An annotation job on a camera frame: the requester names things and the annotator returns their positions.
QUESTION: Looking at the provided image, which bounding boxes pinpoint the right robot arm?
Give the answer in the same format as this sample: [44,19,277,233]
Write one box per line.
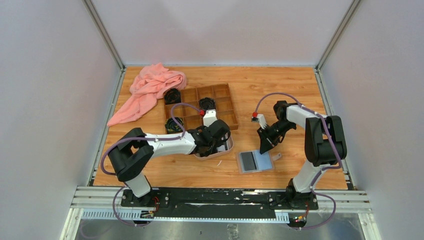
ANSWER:
[251,100,347,209]

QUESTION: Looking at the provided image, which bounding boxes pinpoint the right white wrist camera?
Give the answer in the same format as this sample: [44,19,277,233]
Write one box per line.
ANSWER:
[251,112,268,129]

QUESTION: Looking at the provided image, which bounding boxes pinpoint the black flower cup front left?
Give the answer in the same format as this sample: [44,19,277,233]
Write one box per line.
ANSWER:
[164,117,183,134]

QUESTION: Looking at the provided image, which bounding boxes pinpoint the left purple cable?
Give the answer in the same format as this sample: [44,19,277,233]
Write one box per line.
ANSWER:
[99,102,206,228]

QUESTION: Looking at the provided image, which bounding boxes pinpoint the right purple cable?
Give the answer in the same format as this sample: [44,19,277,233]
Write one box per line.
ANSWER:
[254,92,342,231]

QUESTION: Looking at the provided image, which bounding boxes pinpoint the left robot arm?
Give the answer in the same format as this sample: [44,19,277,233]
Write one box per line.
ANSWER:
[104,119,231,207]

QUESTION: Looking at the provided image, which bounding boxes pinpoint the pink oval tray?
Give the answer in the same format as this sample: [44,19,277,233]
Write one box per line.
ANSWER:
[194,136,234,161]

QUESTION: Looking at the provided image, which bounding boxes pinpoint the black flower cup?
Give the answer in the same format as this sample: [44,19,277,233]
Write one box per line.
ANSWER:
[164,117,183,134]
[198,97,216,111]
[163,88,182,105]

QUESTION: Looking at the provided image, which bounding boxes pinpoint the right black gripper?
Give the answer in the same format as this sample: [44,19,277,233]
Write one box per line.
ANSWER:
[257,120,296,155]

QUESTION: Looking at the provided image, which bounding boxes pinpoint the pink leather card holder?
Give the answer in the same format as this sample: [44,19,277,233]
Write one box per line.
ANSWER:
[236,149,282,174]

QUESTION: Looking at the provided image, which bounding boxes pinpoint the black flower cup centre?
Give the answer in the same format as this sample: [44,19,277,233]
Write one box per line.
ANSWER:
[198,97,216,111]

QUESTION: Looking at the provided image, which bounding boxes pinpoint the black flower cup rear left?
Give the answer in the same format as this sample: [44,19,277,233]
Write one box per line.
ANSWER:
[163,88,182,105]

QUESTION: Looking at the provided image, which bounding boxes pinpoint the black credit card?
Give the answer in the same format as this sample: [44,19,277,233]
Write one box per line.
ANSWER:
[239,151,257,172]

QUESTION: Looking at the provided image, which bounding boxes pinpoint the purple cable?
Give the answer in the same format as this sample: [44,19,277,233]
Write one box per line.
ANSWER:
[99,102,206,228]
[254,92,342,231]

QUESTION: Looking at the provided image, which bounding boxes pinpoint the pink crumpled cloth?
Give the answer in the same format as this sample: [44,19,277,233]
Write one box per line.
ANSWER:
[107,63,187,127]

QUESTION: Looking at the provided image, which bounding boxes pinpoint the brown wooden divider tray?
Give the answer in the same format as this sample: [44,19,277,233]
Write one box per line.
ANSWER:
[164,83,239,131]

